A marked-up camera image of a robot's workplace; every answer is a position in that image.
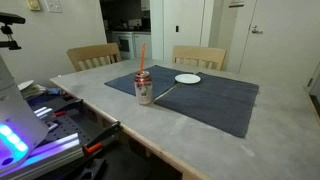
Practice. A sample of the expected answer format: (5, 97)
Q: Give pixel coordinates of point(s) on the red and white soda can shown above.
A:
(143, 87)

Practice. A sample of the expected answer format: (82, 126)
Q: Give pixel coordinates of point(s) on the red twisted straw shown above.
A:
(142, 57)

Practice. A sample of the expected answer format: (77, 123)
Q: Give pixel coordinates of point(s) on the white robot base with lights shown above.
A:
(21, 129)

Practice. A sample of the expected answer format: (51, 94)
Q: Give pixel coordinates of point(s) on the white round plate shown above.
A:
(187, 78)

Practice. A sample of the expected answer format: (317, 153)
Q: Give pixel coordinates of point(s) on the right wooden chair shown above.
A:
(205, 57)

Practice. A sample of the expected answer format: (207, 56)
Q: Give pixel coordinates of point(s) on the wooden chair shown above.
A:
(84, 58)
(205, 57)

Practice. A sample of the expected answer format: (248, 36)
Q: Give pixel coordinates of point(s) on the white kitchen oven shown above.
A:
(125, 44)

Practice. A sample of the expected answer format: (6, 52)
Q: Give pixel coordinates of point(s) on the dark grey right mat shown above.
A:
(222, 103)

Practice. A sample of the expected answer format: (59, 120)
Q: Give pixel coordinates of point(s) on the left wooden chair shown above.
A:
(84, 58)

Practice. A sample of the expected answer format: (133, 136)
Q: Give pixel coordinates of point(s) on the black orange bar clamp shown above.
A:
(96, 143)

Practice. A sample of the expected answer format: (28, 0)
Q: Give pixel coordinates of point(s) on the black perforated breadboard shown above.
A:
(64, 126)

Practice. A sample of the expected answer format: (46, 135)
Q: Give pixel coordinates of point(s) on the stack of papers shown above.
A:
(29, 88)

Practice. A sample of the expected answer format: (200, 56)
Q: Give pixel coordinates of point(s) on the beige thermostat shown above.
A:
(33, 5)

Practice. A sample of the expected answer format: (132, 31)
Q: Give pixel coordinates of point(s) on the aluminium extrusion rail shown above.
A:
(46, 158)

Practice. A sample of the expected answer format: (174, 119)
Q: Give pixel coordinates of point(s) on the white door with handle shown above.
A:
(283, 42)

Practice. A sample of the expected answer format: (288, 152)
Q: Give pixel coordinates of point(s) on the white light switch plate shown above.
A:
(53, 6)

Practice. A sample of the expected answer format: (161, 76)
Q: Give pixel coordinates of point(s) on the black camera on mount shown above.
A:
(9, 19)

